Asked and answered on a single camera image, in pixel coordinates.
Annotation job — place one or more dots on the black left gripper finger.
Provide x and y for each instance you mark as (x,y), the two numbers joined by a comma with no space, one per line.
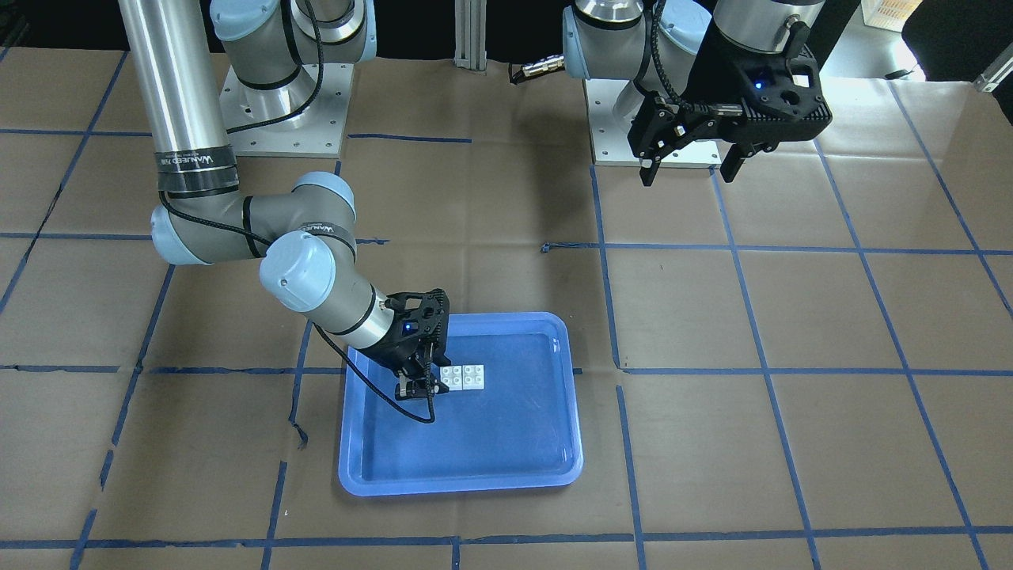
(648,169)
(733,162)

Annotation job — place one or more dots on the white block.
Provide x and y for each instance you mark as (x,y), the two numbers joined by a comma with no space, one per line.
(473,377)
(452,377)

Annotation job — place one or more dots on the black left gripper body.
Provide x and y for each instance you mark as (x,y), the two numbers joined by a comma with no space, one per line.
(711,77)

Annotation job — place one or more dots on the aluminium frame post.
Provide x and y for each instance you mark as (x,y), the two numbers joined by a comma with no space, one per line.
(469,25)

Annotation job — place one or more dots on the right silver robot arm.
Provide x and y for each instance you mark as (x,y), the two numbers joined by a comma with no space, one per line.
(303,238)

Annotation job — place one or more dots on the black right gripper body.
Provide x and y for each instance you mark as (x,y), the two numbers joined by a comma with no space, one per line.
(393,349)

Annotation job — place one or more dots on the brown paper table cover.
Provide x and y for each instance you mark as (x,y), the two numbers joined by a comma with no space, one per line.
(807,368)

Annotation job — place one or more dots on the blue plastic tray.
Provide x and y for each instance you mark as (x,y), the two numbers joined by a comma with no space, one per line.
(520,431)

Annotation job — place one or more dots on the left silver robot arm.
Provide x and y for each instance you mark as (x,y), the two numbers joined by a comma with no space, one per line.
(604,40)

